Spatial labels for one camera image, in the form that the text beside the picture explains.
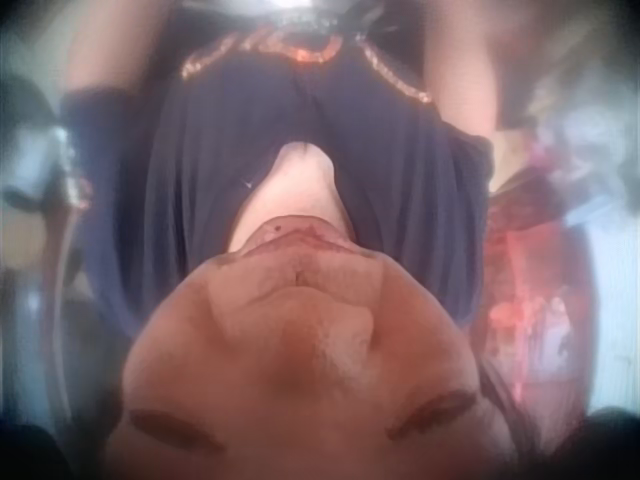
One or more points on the red patterned cloth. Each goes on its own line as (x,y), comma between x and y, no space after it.
(530,280)

